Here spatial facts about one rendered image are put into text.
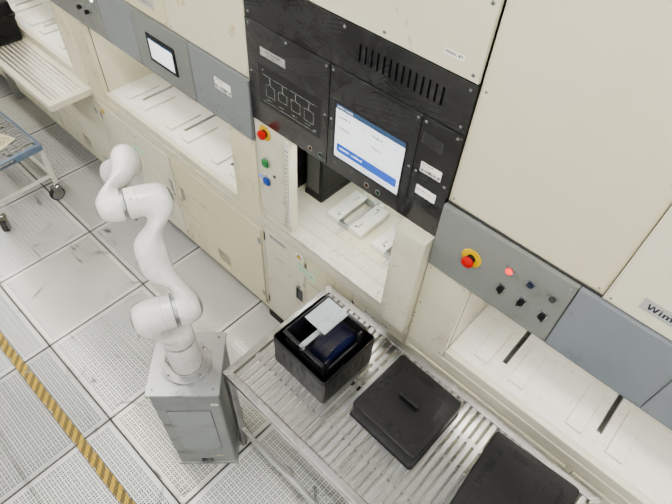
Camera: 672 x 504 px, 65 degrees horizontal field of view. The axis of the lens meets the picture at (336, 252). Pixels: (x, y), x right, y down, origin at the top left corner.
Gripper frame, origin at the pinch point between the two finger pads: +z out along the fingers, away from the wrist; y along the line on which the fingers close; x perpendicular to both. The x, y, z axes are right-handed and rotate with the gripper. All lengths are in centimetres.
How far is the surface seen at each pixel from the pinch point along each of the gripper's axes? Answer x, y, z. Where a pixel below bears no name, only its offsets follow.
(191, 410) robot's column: -73, -3, 40
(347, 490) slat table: -127, 41, 25
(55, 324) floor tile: 34, -68, 101
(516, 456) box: -142, 89, 0
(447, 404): -115, 84, 15
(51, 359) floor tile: 12, -71, 101
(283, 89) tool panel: -18, 56, -60
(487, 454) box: -138, 81, 0
